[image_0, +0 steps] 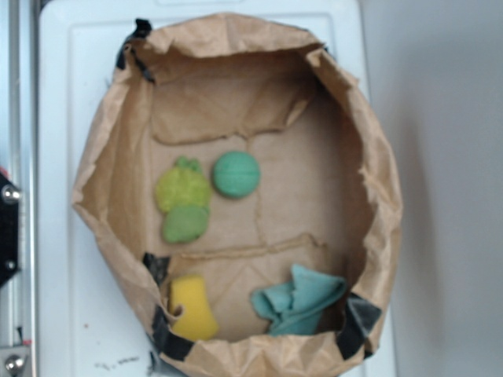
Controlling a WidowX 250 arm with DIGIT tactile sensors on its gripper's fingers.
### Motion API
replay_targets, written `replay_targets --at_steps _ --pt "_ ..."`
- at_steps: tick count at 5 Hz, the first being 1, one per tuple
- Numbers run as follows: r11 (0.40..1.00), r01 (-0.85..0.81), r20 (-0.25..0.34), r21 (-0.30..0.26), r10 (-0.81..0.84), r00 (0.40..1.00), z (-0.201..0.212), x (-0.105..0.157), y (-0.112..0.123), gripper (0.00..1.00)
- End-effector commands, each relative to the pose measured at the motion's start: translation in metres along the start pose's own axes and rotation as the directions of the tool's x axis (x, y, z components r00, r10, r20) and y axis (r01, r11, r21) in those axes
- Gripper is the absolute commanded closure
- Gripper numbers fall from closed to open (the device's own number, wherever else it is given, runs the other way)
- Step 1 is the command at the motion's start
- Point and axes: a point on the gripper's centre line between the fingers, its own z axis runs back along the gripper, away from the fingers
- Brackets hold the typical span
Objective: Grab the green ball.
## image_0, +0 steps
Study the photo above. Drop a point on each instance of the brown paper bag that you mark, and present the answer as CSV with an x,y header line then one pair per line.
x,y
328,199

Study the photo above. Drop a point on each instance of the yellow-green plush toy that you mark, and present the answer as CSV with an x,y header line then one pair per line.
x,y
182,185

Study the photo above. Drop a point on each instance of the black robot mount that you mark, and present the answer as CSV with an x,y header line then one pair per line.
x,y
9,229

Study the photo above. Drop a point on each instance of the teal cloth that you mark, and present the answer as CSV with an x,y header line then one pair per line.
x,y
296,307

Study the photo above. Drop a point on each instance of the yellow sponge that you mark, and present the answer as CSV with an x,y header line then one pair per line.
x,y
189,304

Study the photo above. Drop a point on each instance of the green round plush piece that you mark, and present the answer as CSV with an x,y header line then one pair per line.
x,y
185,223

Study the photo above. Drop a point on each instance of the aluminium frame rail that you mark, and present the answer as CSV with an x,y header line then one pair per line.
x,y
19,25

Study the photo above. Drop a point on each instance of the green ball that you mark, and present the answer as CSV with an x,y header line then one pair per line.
x,y
236,174

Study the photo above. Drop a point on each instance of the white plastic tray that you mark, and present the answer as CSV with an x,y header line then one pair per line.
x,y
86,327

